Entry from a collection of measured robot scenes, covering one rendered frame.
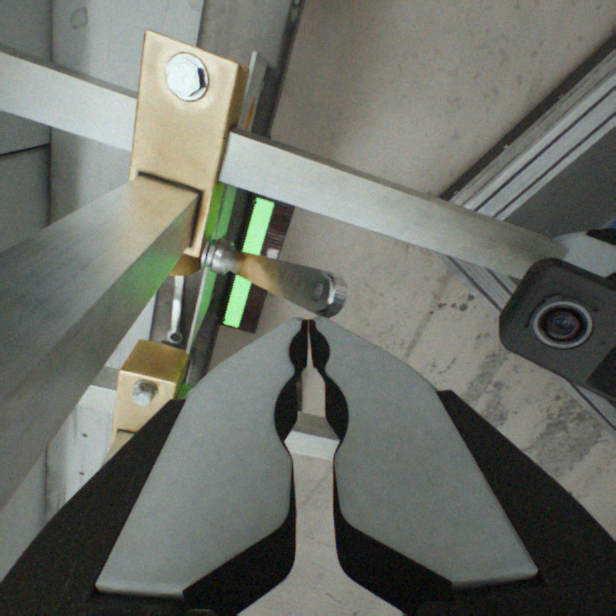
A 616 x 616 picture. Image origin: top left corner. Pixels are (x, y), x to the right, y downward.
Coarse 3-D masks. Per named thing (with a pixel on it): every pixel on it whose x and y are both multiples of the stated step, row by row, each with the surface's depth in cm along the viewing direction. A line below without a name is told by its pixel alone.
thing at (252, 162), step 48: (0, 48) 22; (0, 96) 22; (48, 96) 22; (96, 96) 22; (240, 144) 23; (288, 192) 25; (336, 192) 25; (384, 192) 25; (432, 240) 27; (480, 240) 27; (528, 240) 27
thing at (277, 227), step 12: (276, 204) 41; (276, 216) 42; (288, 216) 42; (276, 228) 42; (276, 240) 43; (264, 252) 44; (276, 252) 44; (252, 288) 46; (252, 300) 47; (252, 312) 47; (240, 324) 48; (252, 324) 48
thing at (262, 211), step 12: (264, 204) 41; (252, 216) 42; (264, 216) 42; (252, 228) 42; (264, 228) 42; (252, 240) 43; (252, 252) 44; (240, 288) 46; (240, 300) 47; (228, 312) 47; (240, 312) 47; (228, 324) 48
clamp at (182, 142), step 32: (160, 64) 21; (224, 64) 21; (160, 96) 21; (224, 96) 21; (160, 128) 22; (192, 128) 22; (224, 128) 22; (160, 160) 23; (192, 160) 23; (192, 256) 27
